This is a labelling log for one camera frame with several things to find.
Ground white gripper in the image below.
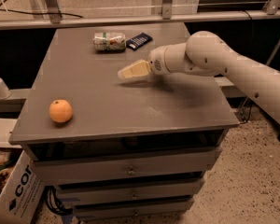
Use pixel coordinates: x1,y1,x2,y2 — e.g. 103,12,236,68
118,46,170,79

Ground silver 7up soda can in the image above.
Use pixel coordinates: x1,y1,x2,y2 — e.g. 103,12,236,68
93,32,126,51

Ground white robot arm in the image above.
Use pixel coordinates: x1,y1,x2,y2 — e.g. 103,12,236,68
118,31,280,125

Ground grey drawer cabinet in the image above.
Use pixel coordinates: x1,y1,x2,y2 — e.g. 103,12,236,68
10,28,238,221

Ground orange fruit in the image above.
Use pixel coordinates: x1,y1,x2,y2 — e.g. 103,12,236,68
49,100,73,123

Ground white cardboard box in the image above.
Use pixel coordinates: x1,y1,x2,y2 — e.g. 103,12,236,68
0,118,47,224

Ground metal frame rail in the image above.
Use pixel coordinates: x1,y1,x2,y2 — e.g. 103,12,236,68
0,10,280,30

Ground black cable bundle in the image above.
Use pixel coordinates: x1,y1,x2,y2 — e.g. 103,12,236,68
44,186,73,217

